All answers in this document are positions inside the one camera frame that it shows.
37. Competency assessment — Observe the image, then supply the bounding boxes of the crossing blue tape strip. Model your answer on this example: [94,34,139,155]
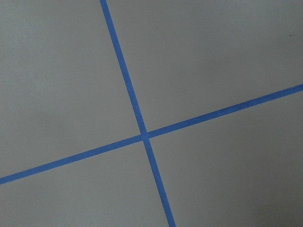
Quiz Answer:
[0,84,303,184]

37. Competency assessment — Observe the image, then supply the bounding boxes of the long blue tape strip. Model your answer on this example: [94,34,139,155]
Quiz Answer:
[100,0,176,227]

